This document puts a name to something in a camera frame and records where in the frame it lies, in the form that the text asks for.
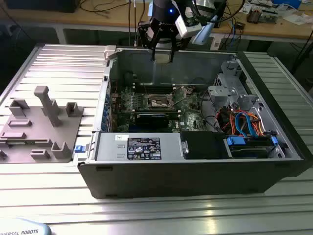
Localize green motherboard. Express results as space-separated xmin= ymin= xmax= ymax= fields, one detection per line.
xmin=109 ymin=84 xmax=208 ymax=133

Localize pale blue teach pendant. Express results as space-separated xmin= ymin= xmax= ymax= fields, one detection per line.
xmin=0 ymin=217 xmax=53 ymax=235

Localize silver power supply unit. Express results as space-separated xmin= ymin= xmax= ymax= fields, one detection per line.
xmin=94 ymin=132 xmax=183 ymax=162

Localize pale case release handle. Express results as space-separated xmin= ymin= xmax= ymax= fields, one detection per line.
xmin=103 ymin=45 xmax=117 ymax=61

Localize black upright box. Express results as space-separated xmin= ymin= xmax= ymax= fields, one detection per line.
xmin=214 ymin=0 xmax=227 ymax=29

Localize CPU socket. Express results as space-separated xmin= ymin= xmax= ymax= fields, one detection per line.
xmin=146 ymin=94 xmax=176 ymax=110

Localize finned CPU cooler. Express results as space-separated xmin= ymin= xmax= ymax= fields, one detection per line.
xmin=246 ymin=6 xmax=262 ymax=24

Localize white paper sheets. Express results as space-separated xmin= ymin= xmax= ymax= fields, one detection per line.
xmin=281 ymin=13 xmax=313 ymax=25

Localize hard disk in blue carrier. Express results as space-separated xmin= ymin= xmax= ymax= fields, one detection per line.
xmin=224 ymin=135 xmax=279 ymax=160

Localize blue flat data wire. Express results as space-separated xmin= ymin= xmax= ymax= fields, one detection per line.
xmin=234 ymin=110 xmax=253 ymax=138

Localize orange power wire bundle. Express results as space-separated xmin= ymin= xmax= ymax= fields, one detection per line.
xmin=250 ymin=112 xmax=267 ymax=137

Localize blue cardboard box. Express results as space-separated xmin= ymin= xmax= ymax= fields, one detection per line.
xmin=271 ymin=0 xmax=302 ymax=8

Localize grey electronic module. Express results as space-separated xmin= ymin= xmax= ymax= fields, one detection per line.
xmin=259 ymin=8 xmax=279 ymax=24

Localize metal socket cover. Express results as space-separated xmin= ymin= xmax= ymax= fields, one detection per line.
xmin=170 ymin=82 xmax=195 ymax=107

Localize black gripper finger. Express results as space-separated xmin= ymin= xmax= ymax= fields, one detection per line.
xmin=137 ymin=21 xmax=162 ymax=62
xmin=166 ymin=26 xmax=180 ymax=63

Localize large black box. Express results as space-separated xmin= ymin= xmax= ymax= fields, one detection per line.
xmin=4 ymin=0 xmax=80 ymax=13

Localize grey parts rack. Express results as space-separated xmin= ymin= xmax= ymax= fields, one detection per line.
xmin=0 ymin=85 xmax=86 ymax=164

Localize silver Intel CPU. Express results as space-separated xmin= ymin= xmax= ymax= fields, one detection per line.
xmin=154 ymin=52 xmax=172 ymax=64

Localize RAM stick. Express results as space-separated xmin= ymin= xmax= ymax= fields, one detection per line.
xmin=135 ymin=109 xmax=181 ymax=116

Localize black open PC case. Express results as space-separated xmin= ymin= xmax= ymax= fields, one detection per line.
xmin=77 ymin=46 xmax=313 ymax=199

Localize white label sheet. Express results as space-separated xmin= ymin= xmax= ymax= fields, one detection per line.
xmin=210 ymin=35 xmax=222 ymax=49

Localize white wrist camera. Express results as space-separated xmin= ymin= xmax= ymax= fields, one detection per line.
xmin=175 ymin=6 xmax=202 ymax=39

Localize grey metal drive cage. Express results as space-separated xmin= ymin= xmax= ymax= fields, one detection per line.
xmin=207 ymin=60 xmax=260 ymax=111

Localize wooden desk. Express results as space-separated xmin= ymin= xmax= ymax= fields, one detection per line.
xmin=0 ymin=0 xmax=313 ymax=41

